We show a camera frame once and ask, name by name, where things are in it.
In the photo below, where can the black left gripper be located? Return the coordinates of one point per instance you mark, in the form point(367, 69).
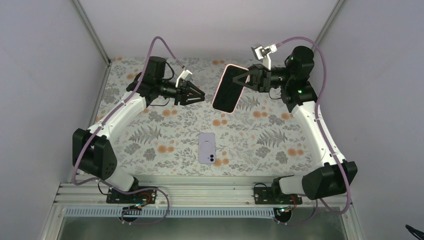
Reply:
point(181, 93)

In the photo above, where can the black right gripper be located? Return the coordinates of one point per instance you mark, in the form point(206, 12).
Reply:
point(260, 78)

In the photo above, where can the black smartphone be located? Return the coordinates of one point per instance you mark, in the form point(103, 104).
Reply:
point(228, 89)

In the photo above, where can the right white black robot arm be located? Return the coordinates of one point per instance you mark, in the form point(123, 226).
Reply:
point(333, 174)

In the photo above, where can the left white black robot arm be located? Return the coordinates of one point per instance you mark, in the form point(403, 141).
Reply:
point(92, 150)

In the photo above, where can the floral patterned table mat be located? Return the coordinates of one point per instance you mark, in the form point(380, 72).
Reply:
point(260, 138)

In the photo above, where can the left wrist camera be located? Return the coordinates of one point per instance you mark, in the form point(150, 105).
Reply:
point(186, 75)

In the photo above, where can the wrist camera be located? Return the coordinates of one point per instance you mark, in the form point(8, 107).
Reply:
point(186, 75)
point(263, 54)

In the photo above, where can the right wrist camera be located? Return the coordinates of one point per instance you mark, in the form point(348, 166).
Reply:
point(263, 54)

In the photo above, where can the lavender phone case with ring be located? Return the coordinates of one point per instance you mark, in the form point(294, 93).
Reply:
point(207, 148)

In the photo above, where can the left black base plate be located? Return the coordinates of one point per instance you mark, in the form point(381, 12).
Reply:
point(142, 198)

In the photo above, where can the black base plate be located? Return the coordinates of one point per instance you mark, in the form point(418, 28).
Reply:
point(264, 195)
point(142, 198)

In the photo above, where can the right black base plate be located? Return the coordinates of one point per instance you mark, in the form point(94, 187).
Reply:
point(264, 195)

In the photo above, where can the aluminium corner post right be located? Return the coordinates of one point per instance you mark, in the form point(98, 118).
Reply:
point(331, 18)

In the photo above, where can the aluminium corner post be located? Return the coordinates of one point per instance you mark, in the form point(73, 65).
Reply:
point(331, 18)
point(91, 30)

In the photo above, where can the aluminium corner post left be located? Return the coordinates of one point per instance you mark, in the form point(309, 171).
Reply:
point(91, 30)

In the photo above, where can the aluminium rail base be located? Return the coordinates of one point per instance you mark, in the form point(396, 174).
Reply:
point(182, 191)

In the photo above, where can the grey slotted cable duct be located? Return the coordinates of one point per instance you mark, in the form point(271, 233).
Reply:
point(173, 212)

